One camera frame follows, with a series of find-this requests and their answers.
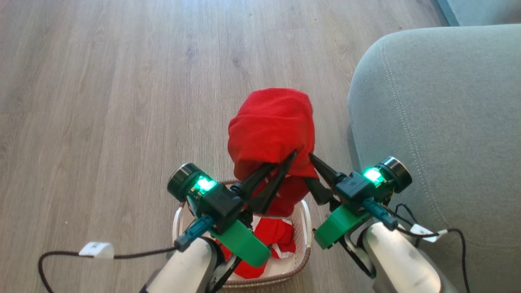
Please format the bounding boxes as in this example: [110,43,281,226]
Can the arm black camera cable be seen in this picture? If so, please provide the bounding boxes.
[38,215,215,293]
[363,197,471,293]

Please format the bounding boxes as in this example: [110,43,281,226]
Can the plain red garment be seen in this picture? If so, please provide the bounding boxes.
[227,87,319,218]

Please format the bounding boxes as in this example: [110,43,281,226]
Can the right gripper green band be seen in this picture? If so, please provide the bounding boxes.
[304,153,413,250]

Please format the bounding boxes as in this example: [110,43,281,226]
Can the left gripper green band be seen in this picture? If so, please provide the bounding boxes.
[167,150,297,267]

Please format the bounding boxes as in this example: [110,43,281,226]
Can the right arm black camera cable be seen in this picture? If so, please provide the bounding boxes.
[363,197,471,293]

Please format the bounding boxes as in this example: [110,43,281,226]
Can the white tag on left cable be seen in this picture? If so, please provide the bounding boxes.
[79,242,115,260]

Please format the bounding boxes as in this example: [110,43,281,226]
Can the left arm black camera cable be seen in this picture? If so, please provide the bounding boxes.
[38,215,215,293]

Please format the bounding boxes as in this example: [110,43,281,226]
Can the cream plastic laundry basket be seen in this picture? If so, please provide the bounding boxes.
[172,180,313,289]

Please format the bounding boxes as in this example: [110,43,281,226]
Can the white tag on right cable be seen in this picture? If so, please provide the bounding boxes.
[410,223,449,239]

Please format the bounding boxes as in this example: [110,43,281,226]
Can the grey green fabric sofa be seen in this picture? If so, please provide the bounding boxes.
[347,24,521,293]

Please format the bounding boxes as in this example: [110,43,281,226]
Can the white tag on cable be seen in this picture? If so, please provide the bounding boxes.
[79,242,115,260]
[410,223,449,239]

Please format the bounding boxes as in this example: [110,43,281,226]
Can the red and white garment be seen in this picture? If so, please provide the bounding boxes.
[219,217,298,280]

